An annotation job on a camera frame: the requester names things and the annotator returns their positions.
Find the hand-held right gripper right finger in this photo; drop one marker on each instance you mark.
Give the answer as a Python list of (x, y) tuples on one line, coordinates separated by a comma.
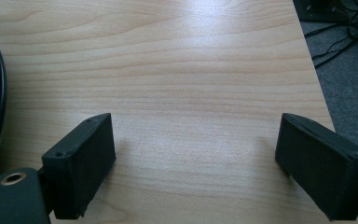
[(323, 168)]

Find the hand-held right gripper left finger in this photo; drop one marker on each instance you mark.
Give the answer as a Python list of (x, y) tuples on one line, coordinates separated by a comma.
[(80, 161)]

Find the black equipment base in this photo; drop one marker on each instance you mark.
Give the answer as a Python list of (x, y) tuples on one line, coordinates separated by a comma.
[(320, 11)]

